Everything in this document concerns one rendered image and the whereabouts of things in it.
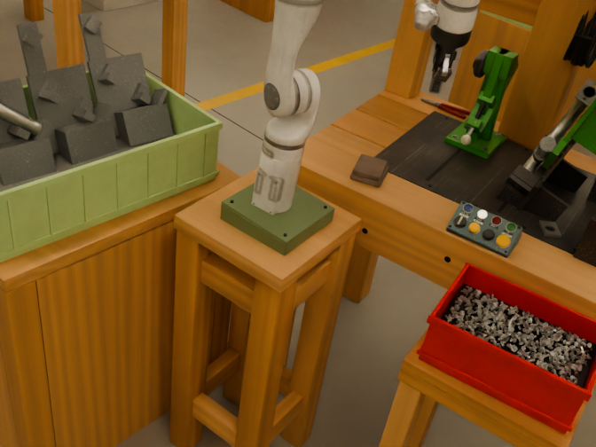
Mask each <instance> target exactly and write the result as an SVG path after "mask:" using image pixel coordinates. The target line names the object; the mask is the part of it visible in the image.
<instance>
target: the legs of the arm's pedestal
mask: <svg viewBox="0 0 596 447"><path fill-rule="evenodd" d="M355 237H356V234H355V235H354V236H352V237H351V238H350V239H348V240H347V241H346V242H345V243H343V244H342V245H341V246H339V247H338V248H337V249H335V250H334V251H333V252H332V253H331V254H330V255H328V256H327V257H326V258H325V259H323V260H322V261H321V262H320V263H318V264H317V265H316V266H314V267H313V268H312V269H310V270H309V271H308V272H306V273H305V274H304V275H303V276H301V277H300V278H298V279H297V280H296V281H295V282H294V283H293V284H292V285H291V286H289V287H288V288H286V289H285V290H284V291H283V292H281V293H279V292H278V291H276V290H275V289H273V288H271V287H270V286H267V285H266V284H264V283H263V282H262V281H260V280H259V279H257V278H255V277H253V276H251V275H250V274H248V273H247V272H245V271H243V270H242V269H240V268H239V267H237V266H236V267H235V266H234V265H232V264H230V263H228V262H226V261H225V260H224V259H223V258H222V257H221V256H220V255H217V254H216V253H214V252H212V251H211V250H209V249H208V248H206V247H204V246H202V245H201V244H200V243H198V242H196V241H195V240H193V239H191V238H189V237H188V236H186V235H184V234H183V233H182V232H180V231H178V230H176V281H175V306H174V332H173V357H172V382H171V408H170V434H169V440H170V441H171V442H172V443H173V444H174V445H175V446H176V447H194V446H195V445H196V444H197V443H198V442H200V441H201V437H202V425H205V426H206V427H208V428H209V429H210V430H212V431H213V432H214V433H216V434H217V435H219V436H220V437H221V438H223V439H224V440H225V441H226V442H227V443H228V444H230V445H231V446H232V447H270V443H271V442H272V441H273V440H274V439H275V438H276V437H277V435H278V434H279V433H280V432H281V437H282V438H283V439H285V440H286V441H287V442H289V443H290V444H292V445H293V446H294V447H301V446H302V444H303V443H304V442H305V441H306V440H307V439H308V438H309V437H310V434H311V430H312V427H313V422H314V419H315V414H316V410H317V406H318V399H319V395H320V391H321V387H322V383H323V379H324V375H325V368H326V363H327V359H328V355H329V351H330V348H331V343H332V339H333V332H334V328H335V324H336V319H337V316H338V312H339V308H340V304H341V297H342V292H343V288H344V284H345V280H346V277H347V272H348V268H349V261H350V257H351V253H352V248H353V245H354V240H355ZM213 290H215V291H216V292H218V293H219V294H221V295H222V296H224V297H225V298H227V299H228V300H230V301H231V302H232V304H231V321H230V330H229V339H228V348H227V351H225V352H224V353H223V354H222V355H221V356H220V357H219V358H218V359H216V360H215V361H214V362H213V363H211V364H210V365H209V366H208V346H209V335H210V323H211V311H212V301H213ZM305 300H306V301H305ZM304 301H305V306H304V311H303V315H302V324H301V330H300V334H299V340H298V344H297V349H296V354H295V359H294V368H293V370H292V371H291V370H290V369H288V368H287V367H285V366H284V365H283V364H284V360H285V354H286V345H287V339H288V334H289V329H290V324H291V318H292V313H293V310H294V309H295V308H297V307H298V306H299V305H300V304H301V303H303V302H304ZM222 383H223V395H224V396H225V397H227V398H228V399H229V400H231V401H232V402H233V403H235V404H236V405H237V406H239V418H237V417H235V416H234V415H233V414H231V413H230V412H228V411H227V410H226V409H224V408H223V407H222V406H221V405H220V404H218V403H217V402H215V401H214V400H213V399H211V398H210V397H208V395H209V394H210V393H211V392H212V391H214V390H215V389H216V388H217V387H218V386H220V385H221V384H222ZM278 392H280V393H282V394H283V395H285V396H286V397H285V398H284V399H283V400H282V401H281V402H280V403H279V404H278V405H277V401H278Z"/></svg>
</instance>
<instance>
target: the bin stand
mask: <svg viewBox="0 0 596 447"><path fill-rule="evenodd" d="M426 334H427V330H426V332H424V334H423V335H422V336H421V337H420V339H419V340H418V341H417V343H416V344H415V345H414V347H413V348H412V349H411V351H410V352H409V353H408V355H407V356H406V357H405V358H404V361H403V363H402V367H401V369H400V372H399V374H398V377H397V378H398V379H399V380H400V382H399V385H398V388H397V391H396V395H395V398H394V401H393V404H392V407H391V410H390V413H389V416H388V420H387V423H386V426H385V429H384V432H383V435H382V438H381V440H380V445H379V447H422V445H423V443H424V440H425V438H426V435H427V432H428V429H429V427H430V424H431V421H432V419H433V417H434V414H435V410H436V408H437V405H438V403H439V404H442V405H444V406H445V407H447V408H449V409H451V410H452V411H454V412H456V413H457V414H459V415H461V416H463V417H464V418H466V419H468V420H470V421H472V422H474V424H476V425H478V426H480V427H482V428H484V429H486V430H487V431H489V432H491V433H492V434H493V435H496V436H498V437H499V438H501V439H503V440H505V441H506V442H508V443H510V444H511V445H513V446H515V447H569V445H570V442H571V440H572V438H573V435H574V433H575V432H576V428H577V426H578V423H579V421H580V419H581V417H582V415H583V412H584V409H585V406H586V405H587V403H588V402H587V401H585V400H584V402H583V404H582V406H581V407H580V409H579V411H578V413H577V414H576V418H575V421H574V423H573V426H572V428H573V429H572V431H571V432H569V431H567V433H566V434H563V433H561V432H559V431H557V430H556V429H554V428H552V427H549V426H547V425H546V424H544V423H542V422H540V421H538V420H535V419H533V418H531V417H530V416H528V415H527V414H525V413H523V412H520V411H518V410H516V409H514V408H513V407H511V406H509V405H507V404H504V403H502V402H500V401H499V400H497V399H496V398H494V397H492V396H489V395H487V394H485V393H483V392H482V391H480V390H478V389H476V388H473V387H471V386H469V385H467V384H466V383H465V382H463V381H461V380H458V379H456V378H454V377H452V376H450V375H449V374H447V373H445V372H442V371H440V370H438V369H437V368H435V367H433V366H432V365H429V364H427V363H425V362H423V361H421V360H419V355H418V354H417V353H416V352H417V350H418V349H420V347H421V345H422V344H423V342H424V340H425V337H426Z"/></svg>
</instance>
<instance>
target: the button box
mask: <svg viewBox="0 0 596 447"><path fill-rule="evenodd" d="M466 204H470V203H468V202H465V201H463V200H462V201H461V203H460V204H459V207H458V209H457V210H456V212H455V214H454V215H453V217H452V219H451V220H450V222H449V224H448V225H447V231H450V232H452V233H454V234H456V235H459V236H460V237H462V238H464V239H467V240H469V241H472V242H474V243H475V244H477V245H479V246H481V247H485V248H487V249H489V250H490V251H492V252H494V253H497V254H499V255H502V256H504V257H505V258H507V257H508V256H509V255H510V254H511V252H512V251H513V250H514V248H515V247H516V245H517V244H518V242H519V240H520V238H521V236H522V227H521V226H520V225H518V224H516V223H512V222H510V221H508V220H506V219H504V218H502V217H500V216H498V217H500V218H501V223H500V224H494V223H493V222H492V218H493V217H495V216H496V215H494V214H492V213H490V212H488V211H486V210H484V209H481V208H478V207H477V206H474V205H472V204H470V205H472V206H473V210H472V211H470V212H466V211H465V209H464V206H465V205H466ZM481 210H484V211H486V213H487V216H486V217H484V218H480V217H479V216H478V212H479V211H481ZM457 216H464V217H465V218H466V224H465V225H464V226H463V227H458V226H456V225H455V223H454V220H455V218H456V217H457ZM471 223H477V224H479V226H480V230H479V231H478V232H477V233H472V232H471V231H470V230H469V225H470V224H471ZM509 223H512V224H515V226H516V228H515V230H514V231H509V230H508V229H507V228H506V226H507V225H508V224H509ZM487 229H490V230H493V231H494V237H493V239H485V238H484V237H483V232H484V231H485V230H487ZM499 235H506V236H508V237H509V239H510V244H509V245H508V246H507V247H500V246H498V244H497V237H498V236H499Z"/></svg>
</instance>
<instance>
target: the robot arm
mask: <svg viewBox="0 0 596 447"><path fill-rule="evenodd" d="M322 3H323V0H275V10H274V20H273V29H272V37H271V48H270V54H269V58H268V64H267V68H266V74H265V79H264V85H263V97H264V103H265V106H266V108H267V110H268V112H269V113H270V114H271V115H272V116H274V118H272V119H271V120H270V121H268V123H267V124H266V127H265V131H264V137H263V146H262V151H261V156H260V161H259V167H258V170H257V171H256V177H255V187H254V192H253V198H252V202H251V204H252V205H254V206H256V207H258V208H260V209H262V210H264V211H266V212H267V213H269V214H271V215H275V214H277V213H283V212H286V211H287V210H289V209H290V208H291V207H292V204H293V199H294V192H295V187H296V184H297V179H298V176H299V171H300V166H301V163H302V155H303V151H304V146H305V143H306V139H307V137H308V136H309V135H310V133H311V131H312V128H313V124H314V121H315V118H316V114H317V111H318V105H319V100H320V83H319V80H318V77H317V76H316V74H315V73H314V72H313V71H312V70H310V69H308V68H297V69H294V65H295V61H296V57H297V54H298V51H299V50H300V48H301V46H302V43H303V41H304V40H305V38H306V37H307V35H308V33H309V32H310V31H311V29H312V27H313V26H314V24H315V22H316V20H317V18H318V15H319V14H320V11H321V8H322ZM479 3H480V0H439V2H438V4H434V3H433V2H431V1H430V0H416V4H415V7H414V26H415V28H416V29H418V30H422V31H426V30H428V29H429V28H431V30H430V35H431V37H432V39H433V40H434V41H435V53H434V57H433V68H432V71H433V73H432V78H431V81H430V84H429V92H432V93H439V92H440V90H441V87H442V84H443V82H446V81H447V80H448V79H449V77H450V76H451V74H452V71H451V66H452V63H453V60H455V58H456V56H457V51H455V50H456V49H458V48H459V47H463V46H465V45H466V44H467V43H468V42H469V39H470V36H471V33H472V30H473V27H474V22H475V19H476V16H477V13H478V6H479Z"/></svg>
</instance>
